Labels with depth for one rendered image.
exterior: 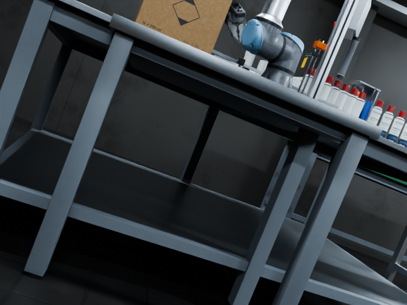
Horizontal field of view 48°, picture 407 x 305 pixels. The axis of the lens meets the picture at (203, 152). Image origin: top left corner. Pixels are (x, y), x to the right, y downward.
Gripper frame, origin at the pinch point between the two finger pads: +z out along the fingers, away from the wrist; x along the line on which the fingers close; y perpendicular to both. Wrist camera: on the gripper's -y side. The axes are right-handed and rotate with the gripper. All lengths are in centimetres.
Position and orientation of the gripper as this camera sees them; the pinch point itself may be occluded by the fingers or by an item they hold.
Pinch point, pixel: (238, 40)
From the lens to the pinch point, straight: 221.8
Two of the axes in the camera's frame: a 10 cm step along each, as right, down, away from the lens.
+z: 1.2, 9.7, 1.9
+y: -2.3, -1.6, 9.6
